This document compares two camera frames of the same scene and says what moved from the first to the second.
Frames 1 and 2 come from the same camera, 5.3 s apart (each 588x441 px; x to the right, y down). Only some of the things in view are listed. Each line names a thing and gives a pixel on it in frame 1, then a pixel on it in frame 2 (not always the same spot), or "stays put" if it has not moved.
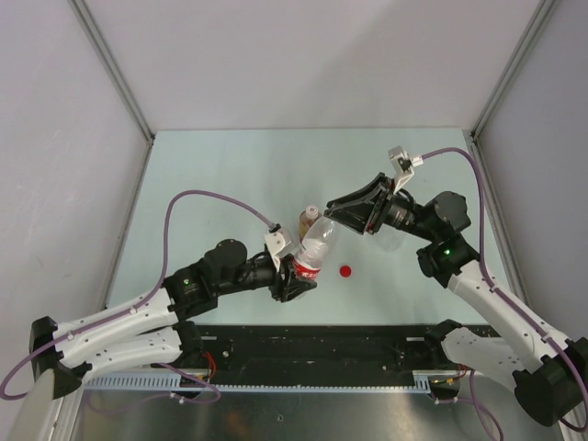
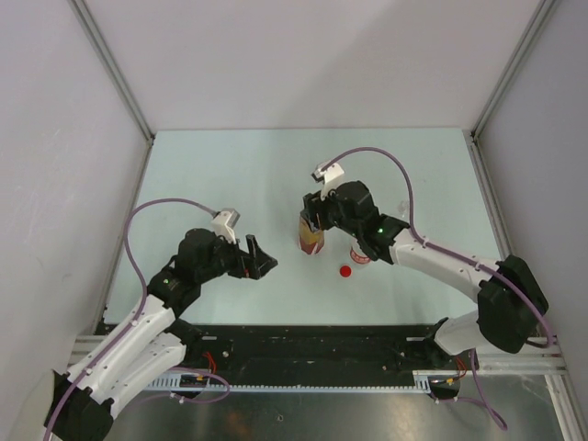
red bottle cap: [345, 271] stays put
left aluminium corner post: [126, 89] stays put
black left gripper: [292, 288] to [254, 264]
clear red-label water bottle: [318, 240] to [356, 254]
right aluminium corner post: [503, 84] stays put
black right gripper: [365, 217] to [313, 206]
